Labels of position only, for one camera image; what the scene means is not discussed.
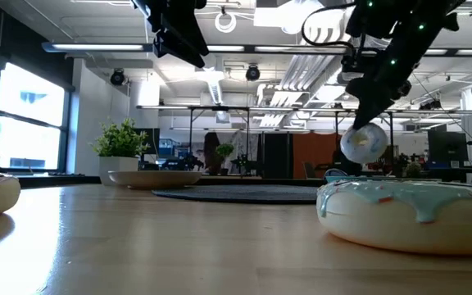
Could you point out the orange partition wall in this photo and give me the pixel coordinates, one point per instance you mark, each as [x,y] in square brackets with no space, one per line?
[314,153]

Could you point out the green background plant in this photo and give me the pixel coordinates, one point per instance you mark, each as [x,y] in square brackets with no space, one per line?
[224,152]

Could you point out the large white glazed donut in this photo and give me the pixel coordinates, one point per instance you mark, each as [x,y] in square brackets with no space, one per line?
[373,149]

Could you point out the black round mat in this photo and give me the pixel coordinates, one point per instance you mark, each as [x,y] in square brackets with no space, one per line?
[240,194]

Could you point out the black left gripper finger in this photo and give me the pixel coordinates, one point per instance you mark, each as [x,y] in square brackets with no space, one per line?
[174,51]
[189,34]

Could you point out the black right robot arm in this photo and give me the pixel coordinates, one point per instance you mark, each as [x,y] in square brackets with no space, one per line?
[408,24]

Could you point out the large mint glazed donut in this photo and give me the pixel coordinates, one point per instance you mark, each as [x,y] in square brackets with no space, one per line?
[404,229]

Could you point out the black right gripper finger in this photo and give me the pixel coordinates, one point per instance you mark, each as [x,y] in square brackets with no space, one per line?
[381,106]
[365,116]

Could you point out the black computer monitor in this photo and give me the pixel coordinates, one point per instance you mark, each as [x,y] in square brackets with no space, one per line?
[447,146]

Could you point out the teal round plate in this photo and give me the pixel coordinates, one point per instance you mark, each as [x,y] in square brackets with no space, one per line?
[342,179]

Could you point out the long ceiling light strip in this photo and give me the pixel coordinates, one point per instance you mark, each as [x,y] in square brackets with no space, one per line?
[96,47]

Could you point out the green plant in white pot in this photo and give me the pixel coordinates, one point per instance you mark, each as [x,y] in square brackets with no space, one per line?
[117,164]

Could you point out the large window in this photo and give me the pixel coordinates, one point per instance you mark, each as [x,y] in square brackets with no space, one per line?
[27,119]

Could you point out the beige round plate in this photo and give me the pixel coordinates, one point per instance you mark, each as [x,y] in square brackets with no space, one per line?
[154,179]

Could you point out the black ceiling spotlight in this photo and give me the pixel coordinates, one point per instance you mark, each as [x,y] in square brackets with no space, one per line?
[117,77]
[252,73]

